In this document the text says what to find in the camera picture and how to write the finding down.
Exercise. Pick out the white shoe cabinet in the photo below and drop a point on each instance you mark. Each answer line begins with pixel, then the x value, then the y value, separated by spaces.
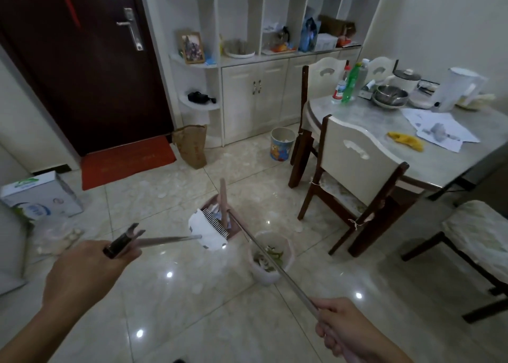
pixel 10 255

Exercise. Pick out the red doormat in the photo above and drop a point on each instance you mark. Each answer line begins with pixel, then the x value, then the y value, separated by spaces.
pixel 127 162

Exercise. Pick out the yellow bottle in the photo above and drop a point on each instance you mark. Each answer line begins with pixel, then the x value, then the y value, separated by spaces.
pixel 221 45

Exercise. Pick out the person's left hand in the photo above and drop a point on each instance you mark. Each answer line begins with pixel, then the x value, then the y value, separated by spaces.
pixel 83 275

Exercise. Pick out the black camera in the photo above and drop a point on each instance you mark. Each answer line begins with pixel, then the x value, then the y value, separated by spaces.
pixel 200 97

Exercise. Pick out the clear plastic bag with eggs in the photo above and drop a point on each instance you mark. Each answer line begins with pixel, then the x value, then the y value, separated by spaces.
pixel 59 235

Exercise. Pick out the white back wooden chair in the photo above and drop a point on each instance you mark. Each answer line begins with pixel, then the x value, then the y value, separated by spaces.
pixel 357 164
pixel 381 71
pixel 476 235
pixel 325 76

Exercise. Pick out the white green cardboard box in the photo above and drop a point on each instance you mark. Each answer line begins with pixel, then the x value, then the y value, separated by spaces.
pixel 39 200

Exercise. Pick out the blue bag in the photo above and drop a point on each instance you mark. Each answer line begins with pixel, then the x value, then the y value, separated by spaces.
pixel 310 35

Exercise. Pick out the white pot with lid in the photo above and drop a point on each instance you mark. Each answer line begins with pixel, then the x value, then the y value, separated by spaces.
pixel 406 80

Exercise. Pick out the grey handheld device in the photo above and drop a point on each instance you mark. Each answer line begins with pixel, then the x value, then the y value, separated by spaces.
pixel 438 130

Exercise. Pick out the steel mixing bowl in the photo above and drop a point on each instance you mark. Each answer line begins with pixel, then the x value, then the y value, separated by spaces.
pixel 391 94

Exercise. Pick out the green plastic bottle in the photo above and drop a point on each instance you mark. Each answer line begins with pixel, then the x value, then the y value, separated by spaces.
pixel 351 82

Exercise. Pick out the person's right hand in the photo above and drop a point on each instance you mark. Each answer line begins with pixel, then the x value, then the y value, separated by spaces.
pixel 353 331

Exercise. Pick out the red cap water bottle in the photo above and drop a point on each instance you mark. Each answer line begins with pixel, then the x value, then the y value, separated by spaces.
pixel 340 88

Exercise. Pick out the white electric kettle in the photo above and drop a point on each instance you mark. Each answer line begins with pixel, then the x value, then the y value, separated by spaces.
pixel 456 88

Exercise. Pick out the clear food container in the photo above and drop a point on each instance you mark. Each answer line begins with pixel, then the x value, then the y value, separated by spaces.
pixel 424 96

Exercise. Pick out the white plastic bin with liner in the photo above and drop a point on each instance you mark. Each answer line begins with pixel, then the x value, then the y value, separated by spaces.
pixel 258 275

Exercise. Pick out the cartoon print waste bucket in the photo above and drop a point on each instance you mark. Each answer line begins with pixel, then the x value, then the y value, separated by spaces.
pixel 282 144

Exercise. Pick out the tray with orange fruit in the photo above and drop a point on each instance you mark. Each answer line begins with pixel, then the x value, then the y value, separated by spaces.
pixel 274 50

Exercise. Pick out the marble top dining table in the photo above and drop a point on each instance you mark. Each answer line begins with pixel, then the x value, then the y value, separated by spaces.
pixel 369 116

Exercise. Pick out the small red item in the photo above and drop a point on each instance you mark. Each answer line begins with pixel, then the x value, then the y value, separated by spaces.
pixel 344 41

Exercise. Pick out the dark glass jug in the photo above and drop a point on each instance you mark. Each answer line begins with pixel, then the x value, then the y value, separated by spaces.
pixel 283 37

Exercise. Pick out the brown paper bag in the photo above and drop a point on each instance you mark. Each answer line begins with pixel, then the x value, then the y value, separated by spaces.
pixel 192 146

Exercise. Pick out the pile of floor litter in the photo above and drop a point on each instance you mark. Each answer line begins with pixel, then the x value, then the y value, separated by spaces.
pixel 270 257

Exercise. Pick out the clear plastic bottle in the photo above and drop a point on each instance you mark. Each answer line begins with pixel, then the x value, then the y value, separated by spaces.
pixel 363 76

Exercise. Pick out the white plate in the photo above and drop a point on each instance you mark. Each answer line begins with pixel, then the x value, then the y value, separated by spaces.
pixel 387 106

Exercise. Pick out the framed photo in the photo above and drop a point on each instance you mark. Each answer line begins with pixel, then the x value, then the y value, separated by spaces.
pixel 192 48

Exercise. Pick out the white papers in cubby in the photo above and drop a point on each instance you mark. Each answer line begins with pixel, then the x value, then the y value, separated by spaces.
pixel 273 27

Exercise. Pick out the small light blue packet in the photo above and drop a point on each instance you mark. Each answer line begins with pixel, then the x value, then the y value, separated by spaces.
pixel 210 61

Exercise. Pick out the printed white paper sheets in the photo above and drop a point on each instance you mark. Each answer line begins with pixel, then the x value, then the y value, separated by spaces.
pixel 464 132

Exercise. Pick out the white tray of glasses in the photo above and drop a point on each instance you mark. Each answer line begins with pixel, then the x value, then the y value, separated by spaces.
pixel 239 49

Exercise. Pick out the yellow rag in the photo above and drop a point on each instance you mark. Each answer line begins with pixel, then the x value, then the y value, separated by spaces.
pixel 405 140

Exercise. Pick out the dark brown door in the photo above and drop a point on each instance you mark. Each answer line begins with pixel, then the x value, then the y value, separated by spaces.
pixel 83 65

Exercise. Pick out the small white blue tube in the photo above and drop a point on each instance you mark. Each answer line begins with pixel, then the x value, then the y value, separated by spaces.
pixel 368 89

